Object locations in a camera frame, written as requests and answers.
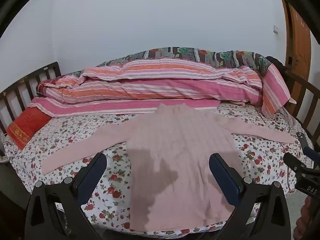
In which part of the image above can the dark floral patchwork blanket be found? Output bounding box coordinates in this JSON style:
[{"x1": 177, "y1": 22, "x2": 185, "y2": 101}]
[{"x1": 67, "y1": 46, "x2": 273, "y2": 79}]

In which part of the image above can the brown wooden door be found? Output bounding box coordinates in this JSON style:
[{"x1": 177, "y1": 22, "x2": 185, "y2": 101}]
[{"x1": 281, "y1": 0, "x2": 312, "y2": 115}]

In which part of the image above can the person's right hand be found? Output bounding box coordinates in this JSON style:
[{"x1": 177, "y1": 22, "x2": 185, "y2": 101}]
[{"x1": 293, "y1": 196, "x2": 312, "y2": 240}]

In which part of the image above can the white floral bedsheet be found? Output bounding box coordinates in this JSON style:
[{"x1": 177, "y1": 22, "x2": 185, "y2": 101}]
[{"x1": 2, "y1": 102, "x2": 314, "y2": 237}]

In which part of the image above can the pink orange striped quilt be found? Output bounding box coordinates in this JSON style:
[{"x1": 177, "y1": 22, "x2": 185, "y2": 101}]
[{"x1": 29, "y1": 57, "x2": 292, "y2": 118}]

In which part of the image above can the red pillow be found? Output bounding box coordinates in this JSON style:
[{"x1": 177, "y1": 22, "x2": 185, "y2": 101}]
[{"x1": 6, "y1": 107, "x2": 52, "y2": 150}]

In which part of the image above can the dark cloth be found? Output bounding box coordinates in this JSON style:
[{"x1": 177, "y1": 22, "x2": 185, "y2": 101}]
[{"x1": 265, "y1": 56, "x2": 287, "y2": 74}]

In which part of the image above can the dark wooden slatted headboard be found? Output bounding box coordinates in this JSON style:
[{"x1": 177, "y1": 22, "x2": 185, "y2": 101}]
[{"x1": 0, "y1": 61, "x2": 62, "y2": 135}]

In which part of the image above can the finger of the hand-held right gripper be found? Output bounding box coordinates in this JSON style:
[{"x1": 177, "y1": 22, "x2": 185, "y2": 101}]
[
  {"x1": 283, "y1": 152, "x2": 310, "y2": 175},
  {"x1": 297, "y1": 132, "x2": 320, "y2": 161}
]

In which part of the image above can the pink knit sweater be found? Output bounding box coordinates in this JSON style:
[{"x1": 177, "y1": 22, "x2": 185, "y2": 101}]
[{"x1": 42, "y1": 103, "x2": 295, "y2": 231}]

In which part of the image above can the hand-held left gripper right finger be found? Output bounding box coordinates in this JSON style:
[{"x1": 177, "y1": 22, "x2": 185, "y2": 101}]
[{"x1": 209, "y1": 153, "x2": 292, "y2": 240}]

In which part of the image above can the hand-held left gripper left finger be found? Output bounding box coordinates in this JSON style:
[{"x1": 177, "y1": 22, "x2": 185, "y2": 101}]
[{"x1": 24, "y1": 152, "x2": 108, "y2": 240}]

